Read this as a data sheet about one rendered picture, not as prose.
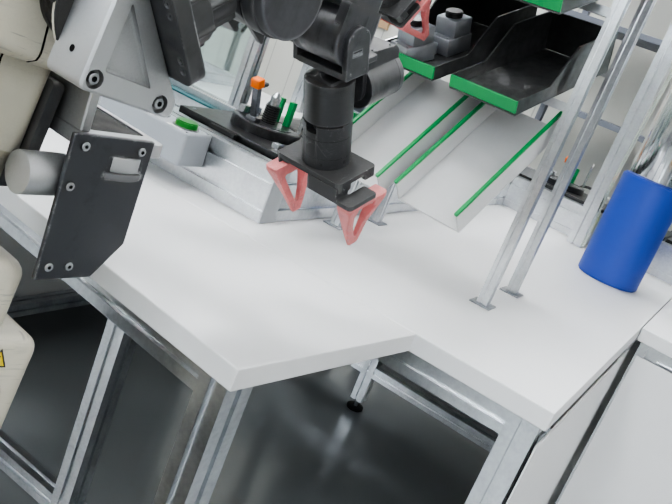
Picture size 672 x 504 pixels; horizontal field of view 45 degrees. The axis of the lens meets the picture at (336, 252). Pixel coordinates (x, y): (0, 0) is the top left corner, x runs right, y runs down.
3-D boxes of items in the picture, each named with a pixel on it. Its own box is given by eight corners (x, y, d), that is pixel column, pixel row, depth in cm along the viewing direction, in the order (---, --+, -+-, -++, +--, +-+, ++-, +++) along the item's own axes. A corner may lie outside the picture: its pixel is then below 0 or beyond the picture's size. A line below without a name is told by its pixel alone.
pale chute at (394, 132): (381, 194, 134) (377, 175, 130) (326, 163, 141) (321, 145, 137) (486, 99, 144) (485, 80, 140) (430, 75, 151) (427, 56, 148)
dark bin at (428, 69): (431, 81, 130) (437, 37, 125) (373, 56, 137) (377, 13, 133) (530, 43, 146) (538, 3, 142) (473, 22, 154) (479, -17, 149)
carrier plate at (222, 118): (273, 164, 142) (277, 153, 142) (177, 114, 152) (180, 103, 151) (339, 166, 163) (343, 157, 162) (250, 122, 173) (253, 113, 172)
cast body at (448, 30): (446, 57, 137) (452, 17, 133) (427, 49, 140) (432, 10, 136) (477, 47, 142) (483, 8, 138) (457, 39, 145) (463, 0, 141)
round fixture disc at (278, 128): (271, 144, 148) (275, 134, 148) (216, 116, 154) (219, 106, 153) (311, 147, 160) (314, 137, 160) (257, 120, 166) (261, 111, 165)
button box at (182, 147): (176, 166, 136) (187, 132, 135) (93, 120, 145) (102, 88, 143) (202, 167, 143) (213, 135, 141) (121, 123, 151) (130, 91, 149)
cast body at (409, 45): (405, 66, 133) (409, 25, 129) (388, 57, 136) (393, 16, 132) (443, 57, 137) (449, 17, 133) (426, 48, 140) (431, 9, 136)
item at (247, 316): (229, 392, 86) (238, 369, 86) (-129, 99, 133) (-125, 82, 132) (502, 329, 143) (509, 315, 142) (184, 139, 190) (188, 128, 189)
